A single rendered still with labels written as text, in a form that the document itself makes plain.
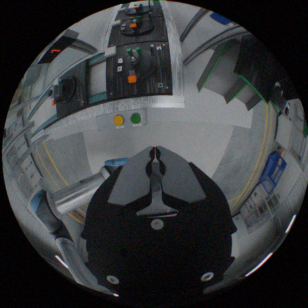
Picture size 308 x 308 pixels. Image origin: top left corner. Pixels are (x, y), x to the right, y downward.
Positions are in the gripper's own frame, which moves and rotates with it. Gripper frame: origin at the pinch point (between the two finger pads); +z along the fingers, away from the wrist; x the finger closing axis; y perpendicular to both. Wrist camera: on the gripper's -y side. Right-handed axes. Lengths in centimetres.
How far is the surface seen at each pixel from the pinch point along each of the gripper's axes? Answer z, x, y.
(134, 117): 26.1, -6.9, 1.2
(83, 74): 26.3, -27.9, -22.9
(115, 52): 24.6, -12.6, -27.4
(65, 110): 26, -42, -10
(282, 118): 93, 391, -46
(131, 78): 16.1, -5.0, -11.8
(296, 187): -166, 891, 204
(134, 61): 19.5, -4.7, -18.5
